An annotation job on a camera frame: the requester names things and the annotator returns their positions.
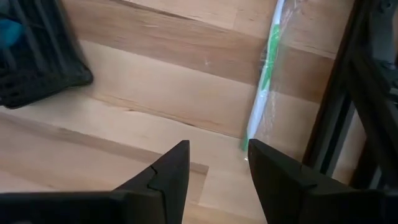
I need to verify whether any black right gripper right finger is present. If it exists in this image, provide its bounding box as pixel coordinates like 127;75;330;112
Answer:
248;139;398;224

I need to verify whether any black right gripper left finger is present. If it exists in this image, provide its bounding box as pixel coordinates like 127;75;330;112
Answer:
0;139;190;224

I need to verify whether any green toothbrush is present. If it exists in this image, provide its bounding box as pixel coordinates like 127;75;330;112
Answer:
239;0;301;162

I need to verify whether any blue mouthwash bottle white cap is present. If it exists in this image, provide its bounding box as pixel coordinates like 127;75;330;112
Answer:
0;17;25;51

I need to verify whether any black aluminium table frame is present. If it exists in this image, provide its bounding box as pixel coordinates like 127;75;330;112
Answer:
303;0;398;191

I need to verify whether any black wire caddy basket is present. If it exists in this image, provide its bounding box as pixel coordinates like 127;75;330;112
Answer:
0;0;94;110

